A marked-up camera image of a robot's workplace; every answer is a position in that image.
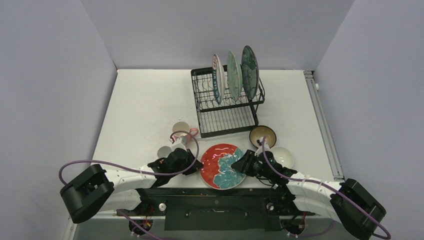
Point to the white plate blue rim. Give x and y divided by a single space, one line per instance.
218 79

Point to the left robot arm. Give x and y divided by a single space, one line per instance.
97 189

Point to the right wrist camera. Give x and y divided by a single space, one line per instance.
261 149

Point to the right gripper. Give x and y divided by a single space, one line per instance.
247 161

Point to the red teal plate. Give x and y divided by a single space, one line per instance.
217 172

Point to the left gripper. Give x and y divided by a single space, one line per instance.
195 167

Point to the large pink mug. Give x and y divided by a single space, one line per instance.
181 130

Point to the black wire dish rack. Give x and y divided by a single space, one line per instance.
227 117

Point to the light green flower plate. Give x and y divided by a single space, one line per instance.
234 76

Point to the white bowl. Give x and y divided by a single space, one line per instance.
283 156

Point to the small orange mug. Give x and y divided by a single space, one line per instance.
164 152

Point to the brown black bowl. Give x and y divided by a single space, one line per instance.
257 133

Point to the dark blue plate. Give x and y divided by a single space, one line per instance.
250 72

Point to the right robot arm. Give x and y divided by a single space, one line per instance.
347 203

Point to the aluminium rail right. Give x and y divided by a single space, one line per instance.
325 131

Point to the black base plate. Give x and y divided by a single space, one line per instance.
208 209

